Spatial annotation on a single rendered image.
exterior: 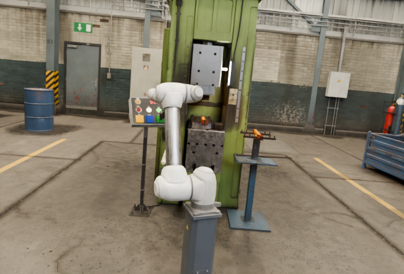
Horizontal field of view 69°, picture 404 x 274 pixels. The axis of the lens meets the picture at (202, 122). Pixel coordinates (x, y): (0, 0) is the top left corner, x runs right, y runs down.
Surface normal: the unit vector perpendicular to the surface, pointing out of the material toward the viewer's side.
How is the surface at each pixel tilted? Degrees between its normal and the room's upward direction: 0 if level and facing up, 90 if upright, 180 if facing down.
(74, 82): 90
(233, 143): 90
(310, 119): 90
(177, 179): 65
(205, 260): 90
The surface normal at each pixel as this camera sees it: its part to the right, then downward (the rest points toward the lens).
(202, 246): 0.37, 0.18
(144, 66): 0.00, 0.15
